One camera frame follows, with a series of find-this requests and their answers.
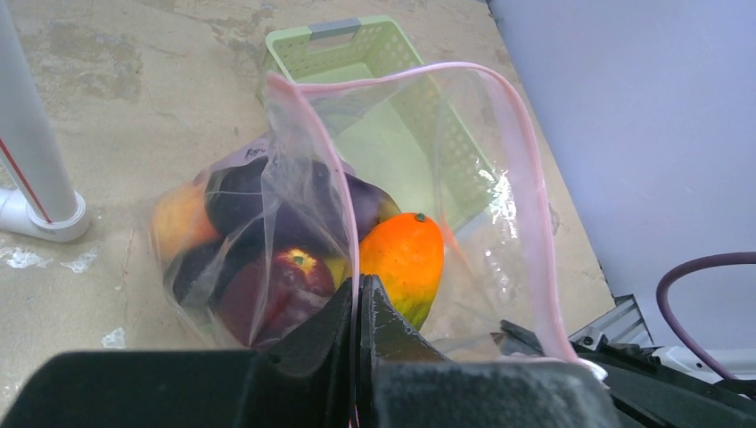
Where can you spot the dark mangosteen toy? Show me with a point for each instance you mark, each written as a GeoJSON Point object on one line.
{"type": "Point", "coordinates": [200, 276]}

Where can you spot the aluminium frame rail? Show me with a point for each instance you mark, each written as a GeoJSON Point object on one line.
{"type": "Point", "coordinates": [623, 325]}

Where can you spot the peach toy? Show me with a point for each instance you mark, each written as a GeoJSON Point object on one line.
{"type": "Point", "coordinates": [180, 222]}

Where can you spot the purple eggplant toy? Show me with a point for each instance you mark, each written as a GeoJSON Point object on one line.
{"type": "Point", "coordinates": [270, 203]}

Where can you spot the clear pink zip bag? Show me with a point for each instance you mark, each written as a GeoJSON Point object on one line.
{"type": "Point", "coordinates": [498, 297]}

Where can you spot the white PVC pipe frame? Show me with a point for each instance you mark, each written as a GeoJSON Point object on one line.
{"type": "Point", "coordinates": [44, 203]}

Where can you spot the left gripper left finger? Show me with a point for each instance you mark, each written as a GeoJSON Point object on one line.
{"type": "Point", "coordinates": [302, 381]}

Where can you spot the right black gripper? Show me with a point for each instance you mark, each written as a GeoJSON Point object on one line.
{"type": "Point", "coordinates": [644, 393]}

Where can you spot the light green plastic basket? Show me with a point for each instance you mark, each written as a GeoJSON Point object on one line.
{"type": "Point", "coordinates": [409, 140]}

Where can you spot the yellow bell pepper toy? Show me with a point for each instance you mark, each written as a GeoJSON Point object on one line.
{"type": "Point", "coordinates": [339, 268]}

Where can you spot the orange green mango toy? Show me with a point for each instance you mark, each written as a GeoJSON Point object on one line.
{"type": "Point", "coordinates": [407, 252]}

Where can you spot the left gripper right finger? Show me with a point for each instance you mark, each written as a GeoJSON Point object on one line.
{"type": "Point", "coordinates": [402, 381]}

